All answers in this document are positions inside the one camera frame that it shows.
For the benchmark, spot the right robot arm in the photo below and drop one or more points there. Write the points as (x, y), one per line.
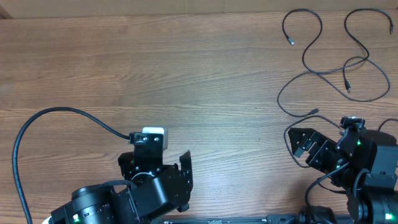
(363, 163)

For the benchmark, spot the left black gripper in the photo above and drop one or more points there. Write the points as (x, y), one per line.
(125, 162)

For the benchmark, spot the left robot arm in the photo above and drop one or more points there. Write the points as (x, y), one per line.
(122, 201)

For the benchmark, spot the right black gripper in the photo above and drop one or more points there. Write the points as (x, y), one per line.
(325, 153)

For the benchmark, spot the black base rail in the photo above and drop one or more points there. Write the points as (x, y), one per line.
(305, 216)

